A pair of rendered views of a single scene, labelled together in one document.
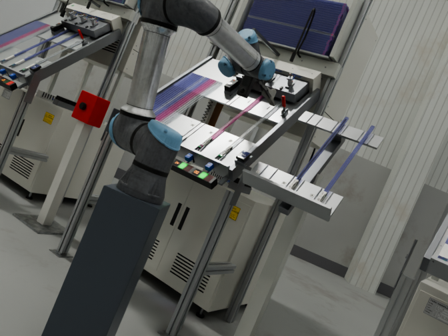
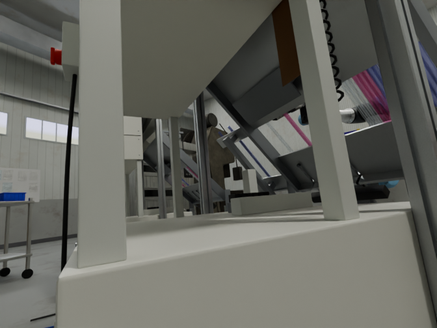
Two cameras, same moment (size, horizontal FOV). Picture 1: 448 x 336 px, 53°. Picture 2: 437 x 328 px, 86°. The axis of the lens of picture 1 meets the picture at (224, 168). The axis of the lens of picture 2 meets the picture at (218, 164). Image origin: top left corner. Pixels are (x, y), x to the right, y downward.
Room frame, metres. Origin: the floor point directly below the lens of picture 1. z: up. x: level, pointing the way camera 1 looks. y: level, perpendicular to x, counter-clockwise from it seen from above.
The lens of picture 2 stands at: (3.04, 0.24, 0.65)
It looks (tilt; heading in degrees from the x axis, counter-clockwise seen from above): 10 degrees up; 211
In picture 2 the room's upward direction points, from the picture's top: 5 degrees counter-clockwise
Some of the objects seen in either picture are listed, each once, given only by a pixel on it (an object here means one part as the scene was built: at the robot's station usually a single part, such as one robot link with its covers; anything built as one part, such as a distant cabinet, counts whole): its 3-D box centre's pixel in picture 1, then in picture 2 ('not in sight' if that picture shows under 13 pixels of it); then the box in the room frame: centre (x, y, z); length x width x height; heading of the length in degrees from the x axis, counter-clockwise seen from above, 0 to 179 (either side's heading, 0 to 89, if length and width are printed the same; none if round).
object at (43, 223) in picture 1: (69, 161); not in sight; (2.47, 0.80, 0.39); 0.24 x 0.24 x 0.78; 60
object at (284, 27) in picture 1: (294, 25); not in sight; (2.37, -0.05, 1.52); 0.51 x 0.13 x 0.27; 60
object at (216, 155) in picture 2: not in sight; (215, 172); (-2.08, -2.98, 1.46); 1.53 x 1.32 x 2.92; 176
